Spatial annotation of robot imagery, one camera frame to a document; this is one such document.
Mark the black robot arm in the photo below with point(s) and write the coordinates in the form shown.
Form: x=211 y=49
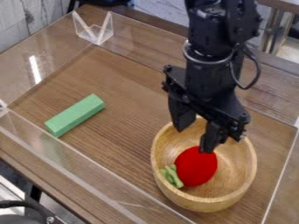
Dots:
x=222 y=25

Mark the green rectangular block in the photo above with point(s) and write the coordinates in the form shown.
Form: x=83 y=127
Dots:
x=74 y=115

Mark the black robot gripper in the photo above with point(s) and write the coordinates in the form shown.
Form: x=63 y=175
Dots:
x=202 y=91

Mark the clear acrylic corner bracket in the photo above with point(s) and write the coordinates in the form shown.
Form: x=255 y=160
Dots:
x=96 y=34

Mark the black table leg bracket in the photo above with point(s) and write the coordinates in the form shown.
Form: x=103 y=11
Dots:
x=23 y=209

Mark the round wooden bowl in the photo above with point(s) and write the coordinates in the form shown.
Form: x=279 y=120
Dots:
x=234 y=176

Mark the clear acrylic front wall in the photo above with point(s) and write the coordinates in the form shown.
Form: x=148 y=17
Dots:
x=87 y=188

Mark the metal stand in background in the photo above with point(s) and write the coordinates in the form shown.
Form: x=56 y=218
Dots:
x=274 y=31

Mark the red plush fruit green stem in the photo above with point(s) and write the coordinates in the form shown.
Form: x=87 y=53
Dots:
x=192 y=168

